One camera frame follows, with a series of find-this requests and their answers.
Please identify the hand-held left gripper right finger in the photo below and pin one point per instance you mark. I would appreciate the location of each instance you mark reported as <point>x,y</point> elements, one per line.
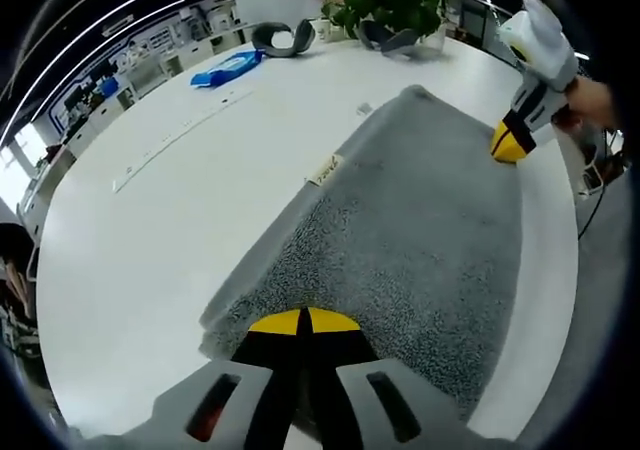
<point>335,395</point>

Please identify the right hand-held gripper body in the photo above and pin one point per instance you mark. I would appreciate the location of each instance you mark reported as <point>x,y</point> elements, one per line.
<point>545,50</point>

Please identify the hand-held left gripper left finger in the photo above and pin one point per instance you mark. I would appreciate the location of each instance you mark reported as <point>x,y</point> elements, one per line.
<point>270,385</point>

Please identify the grey towel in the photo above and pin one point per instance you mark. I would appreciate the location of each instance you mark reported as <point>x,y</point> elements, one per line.
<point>400,250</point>

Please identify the person's right hand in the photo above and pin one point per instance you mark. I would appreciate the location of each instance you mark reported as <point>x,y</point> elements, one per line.
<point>592,107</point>

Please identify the white worn device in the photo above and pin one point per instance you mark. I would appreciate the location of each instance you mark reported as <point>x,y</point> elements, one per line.
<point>592,180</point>

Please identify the dark display cabinet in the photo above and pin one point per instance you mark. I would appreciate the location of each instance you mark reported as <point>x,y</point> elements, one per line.
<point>472,20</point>

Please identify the grey neck pillow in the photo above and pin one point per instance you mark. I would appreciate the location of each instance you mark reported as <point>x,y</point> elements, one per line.
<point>267,45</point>
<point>395,45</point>

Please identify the potted green plant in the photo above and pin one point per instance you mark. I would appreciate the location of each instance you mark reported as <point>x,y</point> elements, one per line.
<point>390,0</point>

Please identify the white table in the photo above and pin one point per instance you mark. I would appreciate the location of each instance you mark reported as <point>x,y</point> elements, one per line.
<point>150,230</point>

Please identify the white mug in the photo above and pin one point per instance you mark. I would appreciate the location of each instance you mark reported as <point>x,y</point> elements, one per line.
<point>325,31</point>

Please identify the long white strip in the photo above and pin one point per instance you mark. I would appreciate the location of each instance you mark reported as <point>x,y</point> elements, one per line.
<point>180,137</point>

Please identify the blue wet wipes packet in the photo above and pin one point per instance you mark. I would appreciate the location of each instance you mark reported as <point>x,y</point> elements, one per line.
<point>225,70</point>

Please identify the white cabinet row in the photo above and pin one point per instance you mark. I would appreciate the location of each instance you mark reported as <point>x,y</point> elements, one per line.
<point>125,97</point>

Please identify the blue storage bin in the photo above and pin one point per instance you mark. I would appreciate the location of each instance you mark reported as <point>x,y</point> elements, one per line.
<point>110,85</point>

